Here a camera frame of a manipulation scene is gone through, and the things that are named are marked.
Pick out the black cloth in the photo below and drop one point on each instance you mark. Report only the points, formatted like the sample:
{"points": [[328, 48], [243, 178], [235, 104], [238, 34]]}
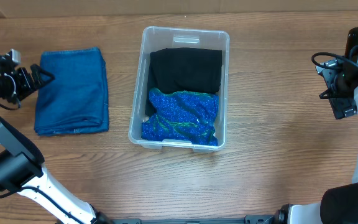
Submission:
{"points": [[185, 69]]}

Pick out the blue sparkly cloth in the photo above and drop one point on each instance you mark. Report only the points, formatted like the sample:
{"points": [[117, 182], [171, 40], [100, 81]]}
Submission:
{"points": [[182, 115]]}

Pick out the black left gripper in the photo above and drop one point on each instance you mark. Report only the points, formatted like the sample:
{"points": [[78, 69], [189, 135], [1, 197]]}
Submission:
{"points": [[23, 74]]}

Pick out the clear plastic storage bin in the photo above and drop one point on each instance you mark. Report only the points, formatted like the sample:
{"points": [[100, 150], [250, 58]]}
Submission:
{"points": [[157, 38]]}

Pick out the blue denim jeans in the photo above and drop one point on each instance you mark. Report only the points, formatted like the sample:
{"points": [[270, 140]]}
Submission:
{"points": [[77, 100]]}

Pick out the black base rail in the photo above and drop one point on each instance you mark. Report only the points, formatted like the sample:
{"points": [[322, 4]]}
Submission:
{"points": [[191, 221]]}

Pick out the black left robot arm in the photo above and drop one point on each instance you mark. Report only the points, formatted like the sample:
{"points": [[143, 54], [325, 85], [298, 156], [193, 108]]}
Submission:
{"points": [[23, 172]]}

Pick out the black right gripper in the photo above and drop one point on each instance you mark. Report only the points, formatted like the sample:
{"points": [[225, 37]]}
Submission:
{"points": [[334, 91]]}

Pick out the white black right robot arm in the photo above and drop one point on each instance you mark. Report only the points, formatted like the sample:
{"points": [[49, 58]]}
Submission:
{"points": [[337, 204]]}

